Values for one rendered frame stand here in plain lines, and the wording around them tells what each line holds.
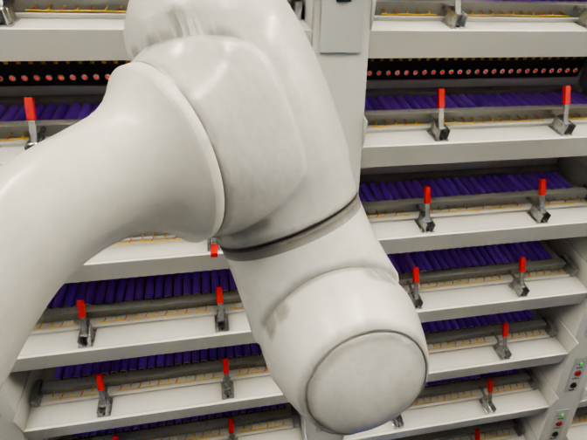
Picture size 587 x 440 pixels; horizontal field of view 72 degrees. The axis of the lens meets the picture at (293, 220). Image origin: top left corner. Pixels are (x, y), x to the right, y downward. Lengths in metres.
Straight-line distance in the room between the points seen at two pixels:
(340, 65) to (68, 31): 0.41
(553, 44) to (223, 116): 0.77
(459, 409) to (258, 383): 0.58
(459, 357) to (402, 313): 0.94
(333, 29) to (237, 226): 0.52
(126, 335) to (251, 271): 0.69
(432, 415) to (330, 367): 1.07
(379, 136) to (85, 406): 0.85
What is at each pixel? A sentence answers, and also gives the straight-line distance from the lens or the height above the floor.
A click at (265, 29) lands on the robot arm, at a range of 0.23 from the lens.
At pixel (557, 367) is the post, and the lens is 1.37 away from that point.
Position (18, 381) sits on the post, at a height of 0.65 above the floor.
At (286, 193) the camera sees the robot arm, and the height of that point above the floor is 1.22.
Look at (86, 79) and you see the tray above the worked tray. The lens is 0.89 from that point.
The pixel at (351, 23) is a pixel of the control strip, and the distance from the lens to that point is 0.72.
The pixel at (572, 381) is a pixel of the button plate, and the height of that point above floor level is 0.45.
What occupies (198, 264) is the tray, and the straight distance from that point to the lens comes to 0.80.
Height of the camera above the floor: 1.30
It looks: 24 degrees down
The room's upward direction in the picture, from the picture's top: straight up
